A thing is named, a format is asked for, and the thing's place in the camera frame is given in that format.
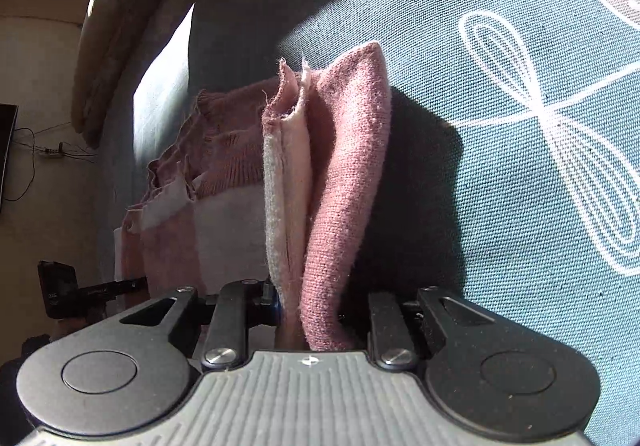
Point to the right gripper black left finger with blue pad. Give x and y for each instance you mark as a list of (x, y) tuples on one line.
[(240, 306)]

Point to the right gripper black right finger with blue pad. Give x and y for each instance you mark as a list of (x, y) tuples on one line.
[(376, 324)]

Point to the pink and white knit sweater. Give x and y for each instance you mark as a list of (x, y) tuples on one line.
[(277, 179)]

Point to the white power strip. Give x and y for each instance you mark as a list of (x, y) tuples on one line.
[(51, 153)]

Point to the blue floral bed sheet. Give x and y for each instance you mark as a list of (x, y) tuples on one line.
[(512, 173)]

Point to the folded pink beige quilt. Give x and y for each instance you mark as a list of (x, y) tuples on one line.
[(111, 31)]

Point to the black wall television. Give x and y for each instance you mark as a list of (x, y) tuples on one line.
[(8, 118)]

